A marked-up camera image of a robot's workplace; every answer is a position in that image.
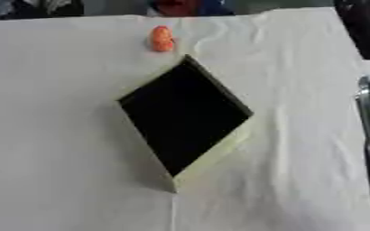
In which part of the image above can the open box with black inside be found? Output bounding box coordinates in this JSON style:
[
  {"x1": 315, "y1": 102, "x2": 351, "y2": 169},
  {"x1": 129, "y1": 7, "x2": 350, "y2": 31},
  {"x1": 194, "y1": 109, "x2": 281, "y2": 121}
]
[{"x1": 116, "y1": 53, "x2": 256, "y2": 194}]

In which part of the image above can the orange toy fruit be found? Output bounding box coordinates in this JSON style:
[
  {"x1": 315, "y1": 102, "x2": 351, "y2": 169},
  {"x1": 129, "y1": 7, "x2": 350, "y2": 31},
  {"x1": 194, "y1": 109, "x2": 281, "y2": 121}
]
[{"x1": 148, "y1": 24, "x2": 178, "y2": 52}]

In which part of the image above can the person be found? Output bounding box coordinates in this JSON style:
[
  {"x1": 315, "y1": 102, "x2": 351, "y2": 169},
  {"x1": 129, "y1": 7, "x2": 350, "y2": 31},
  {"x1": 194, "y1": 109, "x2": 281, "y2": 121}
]
[{"x1": 145, "y1": 0, "x2": 236, "y2": 17}]

